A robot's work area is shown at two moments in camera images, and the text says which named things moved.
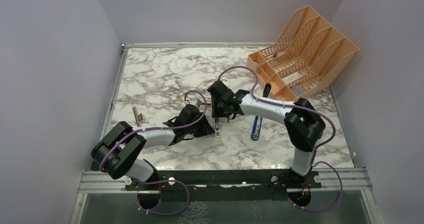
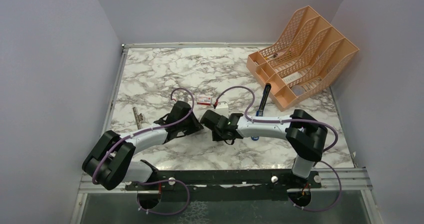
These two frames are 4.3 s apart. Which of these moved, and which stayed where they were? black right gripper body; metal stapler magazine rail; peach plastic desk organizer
Moved: black right gripper body
Stayed: peach plastic desk organizer; metal stapler magazine rail
